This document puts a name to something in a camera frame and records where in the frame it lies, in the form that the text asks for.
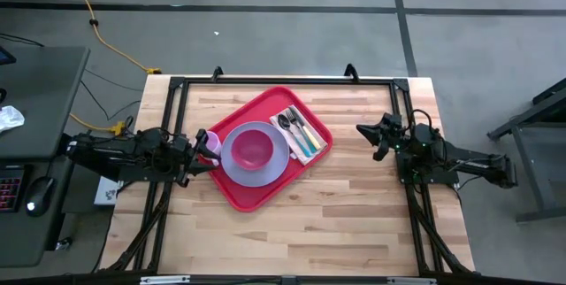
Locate backlit black keyboard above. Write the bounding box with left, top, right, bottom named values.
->
left=0, top=169, right=26, bottom=213

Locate black desk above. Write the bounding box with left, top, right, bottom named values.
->
left=0, top=45, right=92, bottom=269

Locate fork with teal handle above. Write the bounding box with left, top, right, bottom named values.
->
left=285, top=107, right=318, bottom=154

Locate dark screen device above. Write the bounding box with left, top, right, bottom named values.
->
left=0, top=45, right=18, bottom=67

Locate red plastic tray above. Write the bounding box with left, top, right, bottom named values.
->
left=199, top=85, right=334, bottom=213

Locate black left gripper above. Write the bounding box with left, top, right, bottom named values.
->
left=172, top=128, right=221, bottom=187

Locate knife with cream handle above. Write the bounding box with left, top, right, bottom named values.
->
left=289, top=106, right=323, bottom=151

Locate black metal rig frame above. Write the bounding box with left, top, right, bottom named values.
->
left=99, top=74, right=478, bottom=277

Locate black floor cable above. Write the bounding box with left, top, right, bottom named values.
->
left=81, top=67, right=145, bottom=94

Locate beige cloth napkin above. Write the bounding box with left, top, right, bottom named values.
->
left=269, top=104, right=329, bottom=166

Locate silver metal bracket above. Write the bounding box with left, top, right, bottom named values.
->
left=386, top=276, right=439, bottom=285
left=139, top=275, right=191, bottom=285

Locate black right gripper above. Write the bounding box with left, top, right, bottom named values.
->
left=356, top=114, right=406, bottom=161

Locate yellow extension cord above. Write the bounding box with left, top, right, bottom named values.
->
left=57, top=0, right=163, bottom=76
left=68, top=112, right=128, bottom=138

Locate crumpled white tissue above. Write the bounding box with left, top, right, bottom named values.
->
left=0, top=104, right=26, bottom=134

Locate red plastic bowl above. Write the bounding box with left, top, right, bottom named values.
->
left=230, top=128, right=275, bottom=172

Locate black computer mouse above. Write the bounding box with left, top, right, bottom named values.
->
left=24, top=176, right=57, bottom=219

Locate dark grey side table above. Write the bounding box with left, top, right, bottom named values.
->
left=486, top=76, right=566, bottom=224

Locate spoon with teal handle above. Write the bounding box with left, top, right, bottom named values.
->
left=277, top=113, right=313, bottom=158

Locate white printed box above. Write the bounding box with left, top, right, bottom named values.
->
left=93, top=176, right=125, bottom=206

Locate lavender plastic plate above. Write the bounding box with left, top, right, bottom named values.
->
left=220, top=120, right=291, bottom=189

